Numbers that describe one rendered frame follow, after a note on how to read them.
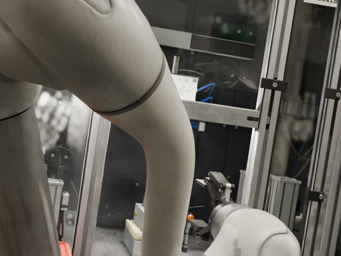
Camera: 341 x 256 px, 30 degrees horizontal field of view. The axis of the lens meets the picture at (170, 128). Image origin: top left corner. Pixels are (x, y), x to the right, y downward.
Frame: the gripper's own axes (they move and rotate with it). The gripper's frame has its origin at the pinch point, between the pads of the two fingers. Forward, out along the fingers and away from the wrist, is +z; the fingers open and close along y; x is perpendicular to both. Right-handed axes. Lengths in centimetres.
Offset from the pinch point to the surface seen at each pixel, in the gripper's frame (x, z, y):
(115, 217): 6, 64, -18
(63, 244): 26.0, 17.6, -15.8
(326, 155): -38.2, 22.2, 12.2
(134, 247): 6.2, 31.9, -18.7
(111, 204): 8, 64, -14
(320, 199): -38.0, 21.0, 0.8
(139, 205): 4.4, 41.8, -9.6
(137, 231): 5.8, 32.8, -14.6
